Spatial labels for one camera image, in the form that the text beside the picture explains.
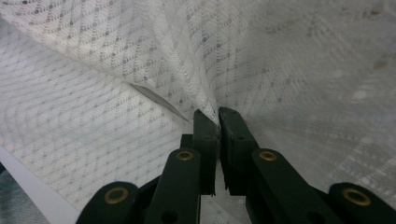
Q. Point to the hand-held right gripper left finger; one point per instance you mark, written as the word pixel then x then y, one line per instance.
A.
pixel 186 174

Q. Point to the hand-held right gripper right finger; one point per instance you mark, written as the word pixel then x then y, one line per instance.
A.
pixel 264 180

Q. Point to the white mesh laundry bag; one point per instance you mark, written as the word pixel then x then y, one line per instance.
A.
pixel 280 77

